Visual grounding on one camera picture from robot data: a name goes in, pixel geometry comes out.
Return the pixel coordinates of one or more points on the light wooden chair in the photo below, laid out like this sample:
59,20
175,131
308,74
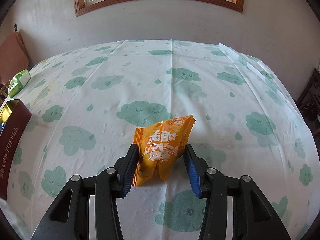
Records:
3,90

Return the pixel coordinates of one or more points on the maroon tin box gold interior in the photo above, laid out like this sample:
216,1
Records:
15,142

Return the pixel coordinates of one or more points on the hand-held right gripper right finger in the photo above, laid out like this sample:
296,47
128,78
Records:
192,175

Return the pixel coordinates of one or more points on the green tissue pack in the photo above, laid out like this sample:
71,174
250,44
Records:
19,82

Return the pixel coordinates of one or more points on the dark wooden chair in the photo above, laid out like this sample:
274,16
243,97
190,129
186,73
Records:
310,95

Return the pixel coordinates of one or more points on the orange snack packet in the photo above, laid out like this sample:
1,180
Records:
162,150

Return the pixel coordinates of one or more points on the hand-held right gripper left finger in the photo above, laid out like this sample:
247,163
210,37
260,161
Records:
130,175

